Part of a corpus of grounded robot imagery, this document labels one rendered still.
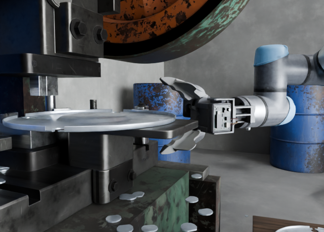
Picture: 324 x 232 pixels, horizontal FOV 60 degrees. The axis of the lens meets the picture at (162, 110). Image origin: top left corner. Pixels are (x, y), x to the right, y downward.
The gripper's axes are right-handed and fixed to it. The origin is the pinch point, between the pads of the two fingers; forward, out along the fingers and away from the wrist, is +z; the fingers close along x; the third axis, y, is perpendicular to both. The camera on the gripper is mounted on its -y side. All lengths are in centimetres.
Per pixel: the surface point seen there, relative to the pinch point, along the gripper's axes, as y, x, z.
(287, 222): -15, 43, -61
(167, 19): -20.2, -24.7, -13.6
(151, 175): -4.1, 13.6, -0.5
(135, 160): -4.4, 9.8, 3.0
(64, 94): -181, -1, -12
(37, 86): -7.3, -5.9, 21.3
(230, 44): -231, -62, -226
